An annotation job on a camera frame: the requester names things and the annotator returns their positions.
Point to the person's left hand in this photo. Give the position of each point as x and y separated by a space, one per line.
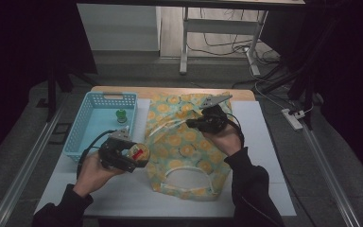
91 176

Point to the white desk frame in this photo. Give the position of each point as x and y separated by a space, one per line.
220 26

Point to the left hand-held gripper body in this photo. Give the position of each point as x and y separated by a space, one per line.
110 154

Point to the round snack with red label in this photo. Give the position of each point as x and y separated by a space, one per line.
138 153

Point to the white power strip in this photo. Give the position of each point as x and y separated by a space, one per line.
292 119

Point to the white cabinet panel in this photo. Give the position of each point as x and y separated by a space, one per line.
118 28

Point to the small green bottle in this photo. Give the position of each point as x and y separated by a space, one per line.
121 115

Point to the black stand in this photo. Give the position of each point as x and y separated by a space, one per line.
52 91
308 78

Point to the person's right hand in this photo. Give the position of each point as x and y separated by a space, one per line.
227 142

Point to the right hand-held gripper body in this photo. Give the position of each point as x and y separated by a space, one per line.
216 121

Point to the white table mat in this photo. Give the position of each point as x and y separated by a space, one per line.
258 157

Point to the light blue plastic basket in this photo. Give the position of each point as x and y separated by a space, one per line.
97 126

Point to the orange print fabric bag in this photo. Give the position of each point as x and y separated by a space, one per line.
186 148

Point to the aluminium rail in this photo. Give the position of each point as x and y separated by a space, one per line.
25 167
331 176

